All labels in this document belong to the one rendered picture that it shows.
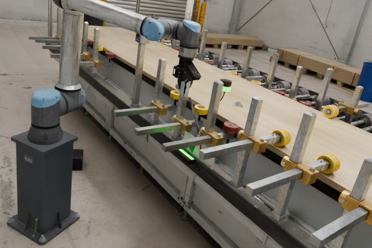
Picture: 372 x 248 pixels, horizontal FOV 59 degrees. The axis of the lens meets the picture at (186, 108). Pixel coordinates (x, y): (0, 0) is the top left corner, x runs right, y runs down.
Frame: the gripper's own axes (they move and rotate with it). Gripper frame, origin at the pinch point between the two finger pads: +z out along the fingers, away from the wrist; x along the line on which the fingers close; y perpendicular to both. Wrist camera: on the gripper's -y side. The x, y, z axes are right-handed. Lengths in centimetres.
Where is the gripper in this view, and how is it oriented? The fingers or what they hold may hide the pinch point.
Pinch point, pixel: (183, 95)
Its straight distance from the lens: 168.8
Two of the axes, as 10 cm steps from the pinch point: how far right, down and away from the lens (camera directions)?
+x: -7.9, 0.9, -6.0
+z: -1.6, 9.2, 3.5
